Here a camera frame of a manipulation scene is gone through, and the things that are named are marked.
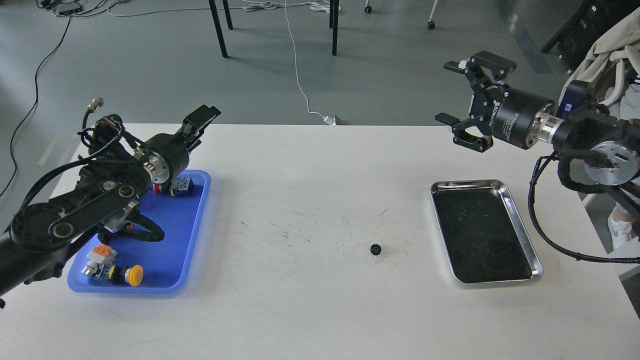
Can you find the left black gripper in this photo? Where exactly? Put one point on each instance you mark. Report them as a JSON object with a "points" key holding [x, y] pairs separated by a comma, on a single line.
{"points": [[168, 154]]}

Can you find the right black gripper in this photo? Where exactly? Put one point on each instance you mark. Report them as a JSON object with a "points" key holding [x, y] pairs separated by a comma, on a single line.
{"points": [[496, 109]]}

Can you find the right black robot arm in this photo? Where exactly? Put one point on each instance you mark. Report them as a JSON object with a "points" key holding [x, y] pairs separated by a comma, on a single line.
{"points": [[596, 152]]}

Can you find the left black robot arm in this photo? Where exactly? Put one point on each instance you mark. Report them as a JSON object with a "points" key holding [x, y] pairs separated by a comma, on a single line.
{"points": [[97, 195]]}

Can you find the blue plastic tray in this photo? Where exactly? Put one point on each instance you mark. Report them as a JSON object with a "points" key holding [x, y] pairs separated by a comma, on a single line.
{"points": [[165, 263]]}

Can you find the silver metal tray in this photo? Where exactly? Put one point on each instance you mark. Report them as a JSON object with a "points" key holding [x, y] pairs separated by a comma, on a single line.
{"points": [[491, 246]]}

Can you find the red push button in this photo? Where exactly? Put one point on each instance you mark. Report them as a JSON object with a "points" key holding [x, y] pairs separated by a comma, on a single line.
{"points": [[180, 187]]}

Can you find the yellow push button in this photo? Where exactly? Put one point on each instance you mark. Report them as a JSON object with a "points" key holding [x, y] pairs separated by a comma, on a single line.
{"points": [[115, 275]]}

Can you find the beige jacket on chair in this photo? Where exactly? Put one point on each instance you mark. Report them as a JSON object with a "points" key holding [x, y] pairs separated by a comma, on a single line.
{"points": [[620, 42]]}

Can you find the orange white switch block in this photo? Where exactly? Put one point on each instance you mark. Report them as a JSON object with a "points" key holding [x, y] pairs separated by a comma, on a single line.
{"points": [[103, 254]]}

